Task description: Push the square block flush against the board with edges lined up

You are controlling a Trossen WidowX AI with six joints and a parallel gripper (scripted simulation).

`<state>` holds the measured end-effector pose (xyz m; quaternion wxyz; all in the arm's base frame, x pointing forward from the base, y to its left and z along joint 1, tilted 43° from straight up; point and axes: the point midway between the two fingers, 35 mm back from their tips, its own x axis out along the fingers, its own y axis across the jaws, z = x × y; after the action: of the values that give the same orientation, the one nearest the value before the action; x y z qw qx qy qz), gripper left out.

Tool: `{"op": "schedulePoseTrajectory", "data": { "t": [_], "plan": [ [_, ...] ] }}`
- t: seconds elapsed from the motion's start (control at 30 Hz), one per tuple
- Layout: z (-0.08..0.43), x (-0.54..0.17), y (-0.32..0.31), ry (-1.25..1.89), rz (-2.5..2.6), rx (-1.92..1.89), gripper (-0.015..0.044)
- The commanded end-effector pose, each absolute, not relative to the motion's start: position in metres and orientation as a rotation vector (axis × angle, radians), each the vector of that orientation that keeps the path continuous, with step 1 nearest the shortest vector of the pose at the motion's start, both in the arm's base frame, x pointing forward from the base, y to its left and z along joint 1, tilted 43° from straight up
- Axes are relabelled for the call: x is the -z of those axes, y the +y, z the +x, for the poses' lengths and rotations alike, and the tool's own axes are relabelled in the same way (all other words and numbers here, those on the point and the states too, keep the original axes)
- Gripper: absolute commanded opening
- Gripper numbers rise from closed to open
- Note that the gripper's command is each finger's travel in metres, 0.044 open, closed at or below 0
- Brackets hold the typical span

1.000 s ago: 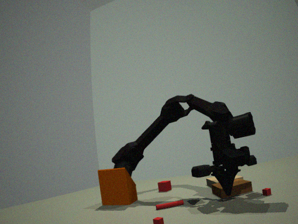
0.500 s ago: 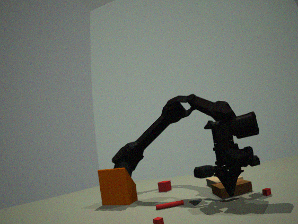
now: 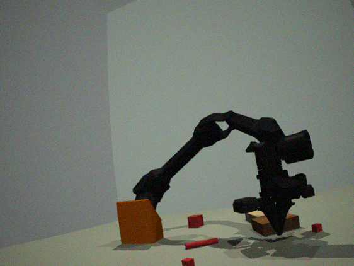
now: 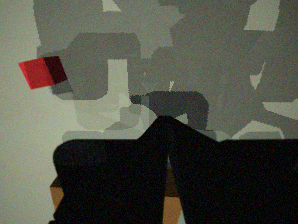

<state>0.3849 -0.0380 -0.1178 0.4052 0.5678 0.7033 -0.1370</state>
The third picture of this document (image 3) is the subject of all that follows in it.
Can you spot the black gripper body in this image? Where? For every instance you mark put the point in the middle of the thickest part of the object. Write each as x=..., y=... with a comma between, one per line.
x=250, y=204

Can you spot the long red bar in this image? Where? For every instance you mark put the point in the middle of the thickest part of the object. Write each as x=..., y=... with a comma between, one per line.
x=201, y=243

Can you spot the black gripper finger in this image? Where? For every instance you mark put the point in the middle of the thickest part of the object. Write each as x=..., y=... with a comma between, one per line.
x=282, y=214
x=272, y=215

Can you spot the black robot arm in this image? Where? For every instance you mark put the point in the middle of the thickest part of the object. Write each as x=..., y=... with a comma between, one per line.
x=273, y=148

